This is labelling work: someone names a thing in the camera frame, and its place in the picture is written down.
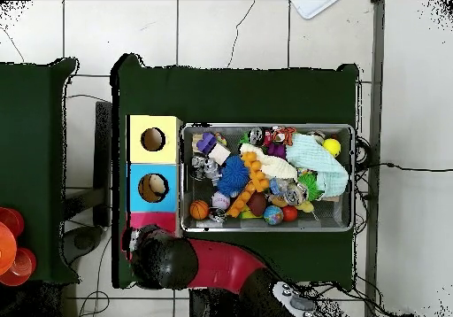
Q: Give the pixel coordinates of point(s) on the wooden box with three holes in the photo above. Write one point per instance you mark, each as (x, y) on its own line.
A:
(170, 143)

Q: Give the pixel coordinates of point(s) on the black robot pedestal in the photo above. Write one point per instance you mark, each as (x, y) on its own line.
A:
(212, 308)

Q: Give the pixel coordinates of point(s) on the grey metal rail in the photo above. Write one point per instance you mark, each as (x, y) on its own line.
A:
(377, 47)

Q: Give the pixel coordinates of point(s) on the white baseball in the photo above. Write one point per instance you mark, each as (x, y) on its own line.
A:
(220, 201)

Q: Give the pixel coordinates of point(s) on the white tray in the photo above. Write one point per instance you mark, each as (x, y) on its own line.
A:
(311, 7)

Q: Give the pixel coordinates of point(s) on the orange striped tiger plush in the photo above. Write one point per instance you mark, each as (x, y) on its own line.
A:
(283, 134)

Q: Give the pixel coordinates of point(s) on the cream knitted cloth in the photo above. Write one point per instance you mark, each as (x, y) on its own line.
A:
(279, 168)

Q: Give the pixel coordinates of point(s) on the mint green cloth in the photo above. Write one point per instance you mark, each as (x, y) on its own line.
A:
(311, 157)

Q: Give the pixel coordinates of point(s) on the blue spiky ball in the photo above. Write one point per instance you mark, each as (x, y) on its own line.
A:
(233, 175)

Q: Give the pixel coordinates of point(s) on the yellow ball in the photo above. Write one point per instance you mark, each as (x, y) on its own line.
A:
(332, 147)

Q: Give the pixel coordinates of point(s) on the red black soda can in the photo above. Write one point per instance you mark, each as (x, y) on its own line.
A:
(256, 136)

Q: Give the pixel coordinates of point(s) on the dark green table cloth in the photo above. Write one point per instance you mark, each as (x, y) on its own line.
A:
(230, 97)

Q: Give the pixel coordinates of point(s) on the green covered side table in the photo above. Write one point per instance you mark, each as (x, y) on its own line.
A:
(32, 136)

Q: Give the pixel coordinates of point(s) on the wooden cube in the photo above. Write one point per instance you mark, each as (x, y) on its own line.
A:
(220, 154)

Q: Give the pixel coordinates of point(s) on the orange basketball toy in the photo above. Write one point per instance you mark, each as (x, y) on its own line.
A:
(199, 209)

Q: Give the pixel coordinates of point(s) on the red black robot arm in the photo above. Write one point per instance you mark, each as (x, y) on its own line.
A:
(219, 264)

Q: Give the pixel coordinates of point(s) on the silver mesh bin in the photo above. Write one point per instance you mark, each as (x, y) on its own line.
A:
(201, 189)

